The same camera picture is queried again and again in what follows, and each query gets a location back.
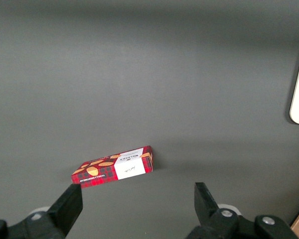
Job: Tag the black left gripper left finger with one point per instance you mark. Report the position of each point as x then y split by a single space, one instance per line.
64 209

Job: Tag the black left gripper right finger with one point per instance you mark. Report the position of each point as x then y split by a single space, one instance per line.
209 211

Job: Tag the red tartan shortbread box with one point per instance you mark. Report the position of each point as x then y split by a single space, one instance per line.
129 168

